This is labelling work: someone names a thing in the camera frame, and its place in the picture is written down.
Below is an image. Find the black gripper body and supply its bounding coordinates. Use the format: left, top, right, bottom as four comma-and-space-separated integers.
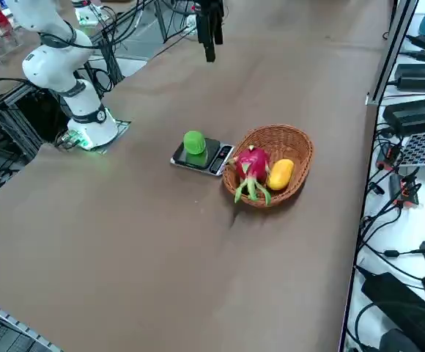
196, 0, 224, 16

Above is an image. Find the white electronic scale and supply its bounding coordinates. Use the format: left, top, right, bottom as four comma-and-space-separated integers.
170, 137, 235, 177

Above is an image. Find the aluminium frame post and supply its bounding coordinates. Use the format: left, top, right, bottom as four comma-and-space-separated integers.
365, 0, 419, 106

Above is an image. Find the red and black connector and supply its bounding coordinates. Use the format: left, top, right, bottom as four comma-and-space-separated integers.
387, 173, 421, 209

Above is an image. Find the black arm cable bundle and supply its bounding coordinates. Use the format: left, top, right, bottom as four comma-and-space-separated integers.
36, 20, 151, 96

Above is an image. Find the small black adapter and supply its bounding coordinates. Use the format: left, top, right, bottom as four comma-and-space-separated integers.
405, 34, 425, 53

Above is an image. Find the yellow mango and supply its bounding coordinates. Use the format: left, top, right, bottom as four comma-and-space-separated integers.
266, 159, 295, 191

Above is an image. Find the green apple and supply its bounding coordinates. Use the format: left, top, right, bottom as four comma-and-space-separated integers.
182, 131, 207, 155

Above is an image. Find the brown wicker basket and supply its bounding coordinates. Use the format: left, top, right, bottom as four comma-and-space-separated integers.
221, 123, 314, 208

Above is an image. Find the black power adapter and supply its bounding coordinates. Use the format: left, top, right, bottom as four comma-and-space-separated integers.
382, 95, 425, 128
394, 63, 425, 93

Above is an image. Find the pink dragon fruit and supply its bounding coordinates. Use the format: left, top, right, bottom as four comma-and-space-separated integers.
226, 145, 272, 205

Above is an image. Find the aluminium support frame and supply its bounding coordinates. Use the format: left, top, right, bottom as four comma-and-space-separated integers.
0, 78, 49, 163

